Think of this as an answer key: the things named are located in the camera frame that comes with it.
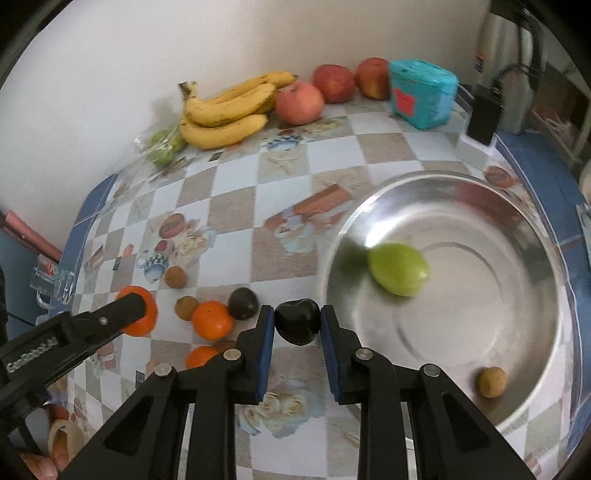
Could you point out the black box device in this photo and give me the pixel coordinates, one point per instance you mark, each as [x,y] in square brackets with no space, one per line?
[482,117]

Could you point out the brown longan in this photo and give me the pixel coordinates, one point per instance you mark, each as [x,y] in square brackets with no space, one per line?
[186,308]
[175,276]
[491,382]

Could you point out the red apple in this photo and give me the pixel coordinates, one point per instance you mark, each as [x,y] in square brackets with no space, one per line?
[334,83]
[373,77]

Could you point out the white plastic bag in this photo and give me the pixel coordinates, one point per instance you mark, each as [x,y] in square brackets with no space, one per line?
[554,122]

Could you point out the large steel bowl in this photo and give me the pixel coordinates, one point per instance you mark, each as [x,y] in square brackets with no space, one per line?
[461,300]

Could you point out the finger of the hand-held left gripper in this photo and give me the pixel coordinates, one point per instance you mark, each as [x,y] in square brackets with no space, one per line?
[106,323]

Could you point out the person's left hand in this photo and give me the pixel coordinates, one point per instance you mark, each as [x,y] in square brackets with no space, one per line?
[41,468]

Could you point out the green fruit in bag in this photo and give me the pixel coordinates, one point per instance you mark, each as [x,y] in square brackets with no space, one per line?
[147,147]

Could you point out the orange mandarin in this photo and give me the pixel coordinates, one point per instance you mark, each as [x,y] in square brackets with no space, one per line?
[143,328]
[211,320]
[201,357]

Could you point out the pink long bar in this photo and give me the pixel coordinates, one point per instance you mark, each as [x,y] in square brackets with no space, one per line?
[27,233]

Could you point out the white wooden furniture frame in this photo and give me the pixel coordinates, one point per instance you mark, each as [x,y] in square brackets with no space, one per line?
[568,92]

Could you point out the green round fruit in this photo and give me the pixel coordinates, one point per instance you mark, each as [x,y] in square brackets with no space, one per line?
[399,270]

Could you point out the pale pink apple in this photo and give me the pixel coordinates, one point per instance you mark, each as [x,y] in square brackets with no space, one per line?
[300,102]

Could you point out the steel kettle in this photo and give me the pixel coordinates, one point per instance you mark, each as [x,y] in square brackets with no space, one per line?
[503,41]

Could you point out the yellow banana bunch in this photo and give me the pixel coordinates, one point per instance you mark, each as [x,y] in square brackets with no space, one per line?
[221,115]

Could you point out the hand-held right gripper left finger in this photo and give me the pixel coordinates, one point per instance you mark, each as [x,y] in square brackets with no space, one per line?
[265,353]

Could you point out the teal plastic box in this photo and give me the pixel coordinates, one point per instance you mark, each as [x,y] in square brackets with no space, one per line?
[422,94]

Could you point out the small green fruit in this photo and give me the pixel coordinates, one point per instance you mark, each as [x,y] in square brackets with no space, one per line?
[161,157]
[159,137]

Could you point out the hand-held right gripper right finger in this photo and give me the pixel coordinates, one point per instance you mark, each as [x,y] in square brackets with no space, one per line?
[330,357]

